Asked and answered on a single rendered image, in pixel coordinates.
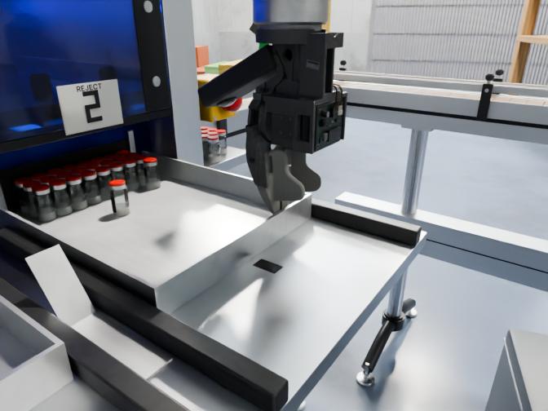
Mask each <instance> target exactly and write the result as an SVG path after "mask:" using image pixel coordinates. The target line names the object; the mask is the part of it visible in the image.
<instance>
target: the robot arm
mask: <svg viewBox="0 0 548 411"><path fill-rule="evenodd" d="M252 2H253V22H254V24H258V25H259V29H255V42H257V43H268V44H272V45H266V46H263V47H262V48H260V49H259V50H257V51H256V52H255V53H253V54H251V55H249V56H248V57H246V58H245V59H243V60H242V61H240V62H239V63H237V64H235V65H234V66H232V67H231V68H229V69H228V70H226V71H225V72H223V73H221V74H219V75H218V76H216V77H214V78H213V79H211V80H210V81H209V82H207V83H206V84H205V85H203V86H201V87H199V88H198V90H197V92H198V95H199V97H200V99H201V102H202V105H203V106H204V107H205V108H210V107H216V106H218V107H228V106H230V105H232V104H234V103H235V101H236V100H237V99H240V98H241V97H242V96H244V95H247V94H249V93H250V92H251V91H254V90H255V89H256V90H255V91H256V92H254V93H253V99H252V100H251V102H250V104H249V106H248V109H249V113H248V120H247V124H248V125H246V126H245V129H246V142H245V154H246V160H247V164H248V167H249V169H250V173H251V176H252V179H253V181H254V184H255V185H257V187H258V190H259V193H260V195H261V197H262V199H263V201H264V203H265V204H266V206H267V207H268V209H269V210H270V211H271V213H272V214H275V213H276V212H278V211H280V210H282V209H284V208H285V207H286V206H287V204H288V202H289V201H301V200H302V199H303V198H304V196H305V192H315V191H317V190H318V189H319V188H320V186H321V177H320V175H319V174H317V173H316V172H315V171H314V170H313V169H312V168H311V167H309V166H308V164H307V153H309V154H313V153H314V152H318V151H320V150H321V149H323V148H326V147H329V146H330V145H332V144H335V143H337V142H339V140H340V139H342V140H344V136H345V124H346V112H347V92H345V91H343V89H342V87H341V86H340V85H339V84H335V83H334V55H335V48H338V47H343V35H344V33H331V32H326V29H323V28H322V25H323V24H327V23H328V20H329V0H252ZM335 85H336V86H338V87H339V88H340V90H338V89H337V87H336V86H335ZM333 87H334V88H335V90H336V91H333ZM272 144H275V145H276V146H275V148H274V149H273V150H272V148H271V145H272Z"/></svg>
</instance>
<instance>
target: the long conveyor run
mask: <svg viewBox="0 0 548 411"><path fill-rule="evenodd" d="M340 64H341V65H342V67H341V68H339V71H338V70H334V79H337V80H338V81H335V80H334V83H335V84H339V85H340V86H341V87H342V91H345V92H347V112H346V117H349V118H355V119H362V120H368V121H374V122H385V123H391V124H397V125H404V126H415V127H421V128H427V129H433V130H445V131H451V132H457V133H463V134H469V135H481V136H487V137H493V138H499V139H510V140H517V141H523V142H529V143H535V144H546V145H548V99H543V98H533V97H524V96H514V95H528V96H538V97H548V86H543V85H531V84H519V83H508V82H502V81H503V78H500V76H501V75H502V74H503V73H504V70H503V69H497V70H496V71H495V74H496V75H497V78H495V75H493V74H491V73H488V74H487V75H485V79H486V81H487V82H486V81H474V80H463V79H452V78H440V77H418V76H406V75H395V74H383V73H362V72H350V71H347V68H344V65H345V64H347V62H346V61H345V60H341V61H340ZM346 81H356V82H346ZM491 81H492V82H491ZM363 82H375V83H384V84H394V85H404V86H393V85H383V84H373V83H363ZM411 86H422V87H432V88H442V89H452V90H462V91H449V90H439V89H430V88H420V87H411ZM467 91H480V92H481V93H477V92H467ZM500 94H509V95H500Z"/></svg>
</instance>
